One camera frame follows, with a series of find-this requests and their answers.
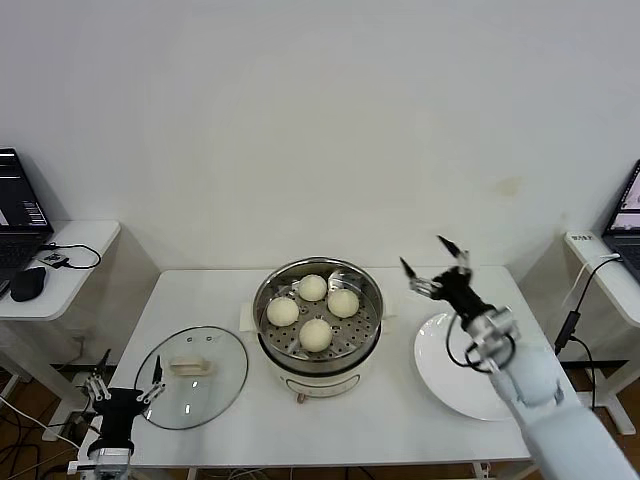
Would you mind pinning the black computer mouse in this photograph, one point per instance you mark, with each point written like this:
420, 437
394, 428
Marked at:
29, 284

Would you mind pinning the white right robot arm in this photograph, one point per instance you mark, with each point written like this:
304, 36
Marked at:
535, 385

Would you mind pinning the white steamed baozi bun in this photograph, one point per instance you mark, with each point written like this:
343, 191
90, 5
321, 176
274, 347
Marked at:
315, 335
343, 303
282, 312
313, 288

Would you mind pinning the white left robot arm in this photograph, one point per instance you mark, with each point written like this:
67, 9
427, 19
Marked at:
110, 457

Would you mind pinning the small black patterned device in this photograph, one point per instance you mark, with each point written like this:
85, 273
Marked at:
54, 260

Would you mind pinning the stainless steel steamer basket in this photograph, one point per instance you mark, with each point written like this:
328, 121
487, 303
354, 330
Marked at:
360, 330

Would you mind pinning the black inline adapter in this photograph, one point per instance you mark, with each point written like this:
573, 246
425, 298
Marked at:
567, 332

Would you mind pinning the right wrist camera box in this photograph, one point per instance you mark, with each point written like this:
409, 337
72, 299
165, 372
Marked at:
504, 319

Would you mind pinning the black open laptop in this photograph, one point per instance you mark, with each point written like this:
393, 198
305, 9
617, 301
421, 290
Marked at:
625, 235
20, 215

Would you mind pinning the cream electric cooking pot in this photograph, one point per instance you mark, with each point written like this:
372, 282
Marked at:
320, 384

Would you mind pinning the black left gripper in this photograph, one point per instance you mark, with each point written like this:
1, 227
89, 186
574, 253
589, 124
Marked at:
120, 410

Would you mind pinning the white round plate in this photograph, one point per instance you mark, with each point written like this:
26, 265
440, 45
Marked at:
432, 370

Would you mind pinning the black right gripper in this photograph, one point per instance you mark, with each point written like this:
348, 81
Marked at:
460, 292

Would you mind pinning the white side desk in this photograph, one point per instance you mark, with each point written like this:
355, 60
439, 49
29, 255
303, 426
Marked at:
75, 260
620, 300

